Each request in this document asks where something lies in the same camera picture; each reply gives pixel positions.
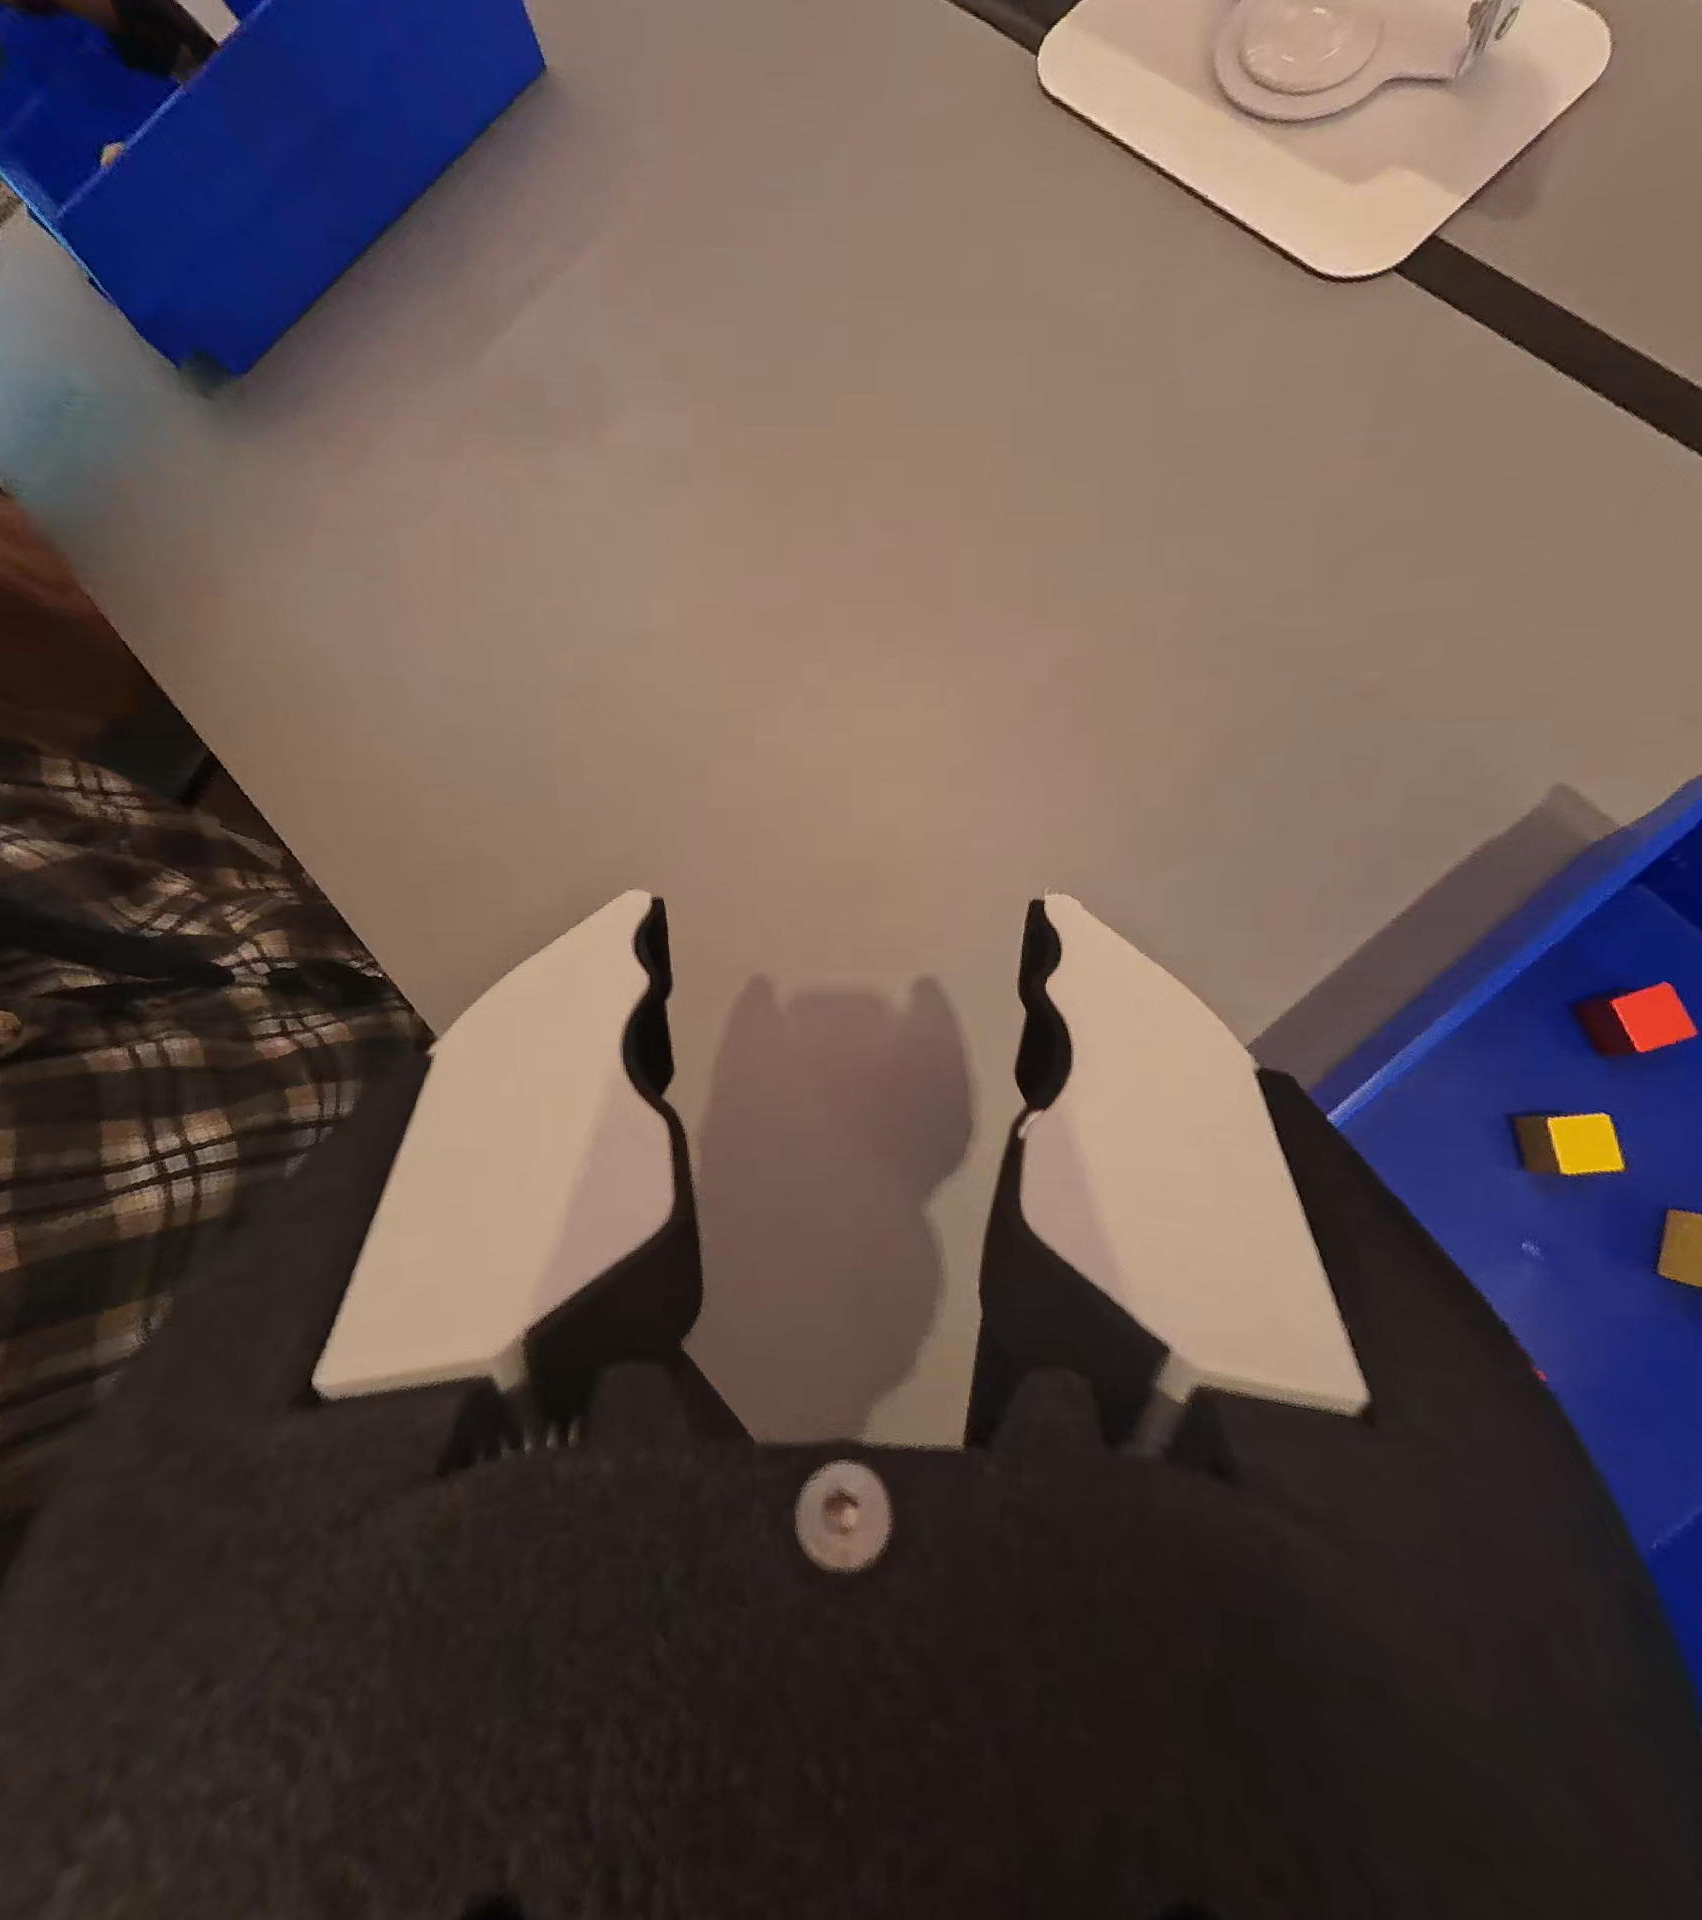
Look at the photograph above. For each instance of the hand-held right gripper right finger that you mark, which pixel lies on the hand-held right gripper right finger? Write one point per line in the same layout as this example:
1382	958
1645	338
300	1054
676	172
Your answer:
1181	1200

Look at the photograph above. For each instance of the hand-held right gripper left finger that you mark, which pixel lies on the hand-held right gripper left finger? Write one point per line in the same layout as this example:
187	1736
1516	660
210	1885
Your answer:
506	1185

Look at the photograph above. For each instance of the blue plastic bin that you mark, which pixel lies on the blue plastic bin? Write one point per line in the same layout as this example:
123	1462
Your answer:
310	180
1617	1441

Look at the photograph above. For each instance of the red wooden cube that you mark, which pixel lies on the red wooden cube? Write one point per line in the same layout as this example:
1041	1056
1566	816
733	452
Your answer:
1646	1017

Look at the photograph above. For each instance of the white monitor base pad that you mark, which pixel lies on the white monitor base pad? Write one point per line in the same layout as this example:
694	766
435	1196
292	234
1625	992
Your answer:
1331	195

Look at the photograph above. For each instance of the clear glass mug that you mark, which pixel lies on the clear glass mug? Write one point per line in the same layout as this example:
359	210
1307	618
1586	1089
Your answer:
1301	61

